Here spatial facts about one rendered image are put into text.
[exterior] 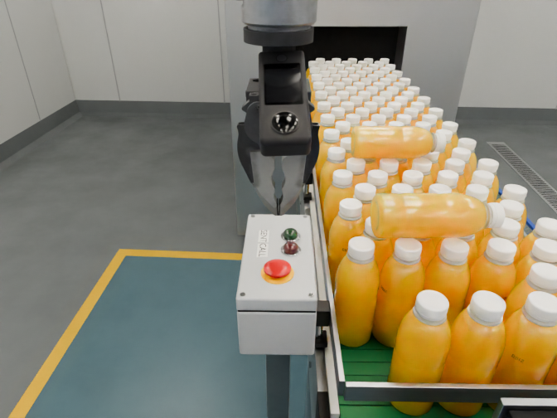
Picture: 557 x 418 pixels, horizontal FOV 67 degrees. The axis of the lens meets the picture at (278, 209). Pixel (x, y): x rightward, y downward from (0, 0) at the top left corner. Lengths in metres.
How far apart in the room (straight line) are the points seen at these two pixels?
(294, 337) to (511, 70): 4.56
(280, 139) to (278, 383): 0.50
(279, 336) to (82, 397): 1.44
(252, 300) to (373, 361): 0.28
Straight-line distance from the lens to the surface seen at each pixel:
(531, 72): 5.04
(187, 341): 1.99
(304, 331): 0.56
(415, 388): 0.61
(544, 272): 0.68
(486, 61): 4.84
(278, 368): 0.74
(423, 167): 0.93
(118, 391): 1.90
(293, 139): 0.37
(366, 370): 0.72
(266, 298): 0.52
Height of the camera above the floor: 1.45
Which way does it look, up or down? 31 degrees down
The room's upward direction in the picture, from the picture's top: straight up
